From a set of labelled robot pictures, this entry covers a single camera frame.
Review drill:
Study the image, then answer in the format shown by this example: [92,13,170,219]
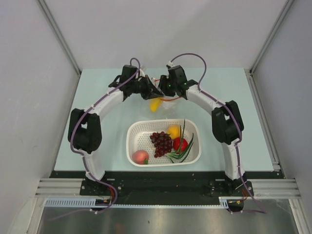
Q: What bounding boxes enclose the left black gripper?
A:
[130,75,162,100]

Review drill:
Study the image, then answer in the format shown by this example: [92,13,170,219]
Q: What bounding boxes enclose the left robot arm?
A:
[68,65,164,195]

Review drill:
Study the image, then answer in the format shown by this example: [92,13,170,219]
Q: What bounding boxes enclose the fake purple grapes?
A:
[150,132,173,158]

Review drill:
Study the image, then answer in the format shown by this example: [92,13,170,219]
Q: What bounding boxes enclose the aluminium frame rail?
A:
[245,69,301,199]

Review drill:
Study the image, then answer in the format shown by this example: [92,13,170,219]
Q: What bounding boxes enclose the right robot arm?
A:
[158,62,246,195]

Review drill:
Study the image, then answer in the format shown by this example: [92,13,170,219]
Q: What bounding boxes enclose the white perforated plastic basket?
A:
[126,119,201,167]

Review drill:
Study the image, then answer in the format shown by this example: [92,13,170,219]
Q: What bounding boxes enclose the clear zip top bag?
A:
[139,95,181,119]

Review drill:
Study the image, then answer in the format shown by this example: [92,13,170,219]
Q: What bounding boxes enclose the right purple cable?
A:
[169,53,268,215]

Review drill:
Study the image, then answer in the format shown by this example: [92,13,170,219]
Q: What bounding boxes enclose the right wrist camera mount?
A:
[166,61,174,69]

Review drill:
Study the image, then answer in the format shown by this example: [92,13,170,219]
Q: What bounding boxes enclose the fake orange fruit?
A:
[167,125,182,140]

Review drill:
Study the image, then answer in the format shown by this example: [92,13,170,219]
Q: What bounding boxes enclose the white cable duct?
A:
[45,198,111,208]

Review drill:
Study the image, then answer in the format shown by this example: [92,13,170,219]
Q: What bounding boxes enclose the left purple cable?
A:
[47,58,147,221]

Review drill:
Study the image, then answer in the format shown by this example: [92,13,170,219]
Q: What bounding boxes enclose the purple cable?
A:
[169,53,268,215]
[47,58,147,221]

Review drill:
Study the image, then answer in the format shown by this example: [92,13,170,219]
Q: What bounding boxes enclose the fake yellow lemon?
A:
[149,98,162,113]

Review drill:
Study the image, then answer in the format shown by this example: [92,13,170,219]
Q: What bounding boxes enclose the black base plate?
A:
[50,171,283,206]

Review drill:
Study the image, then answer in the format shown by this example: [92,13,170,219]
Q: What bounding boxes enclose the fake pink peach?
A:
[132,150,149,165]

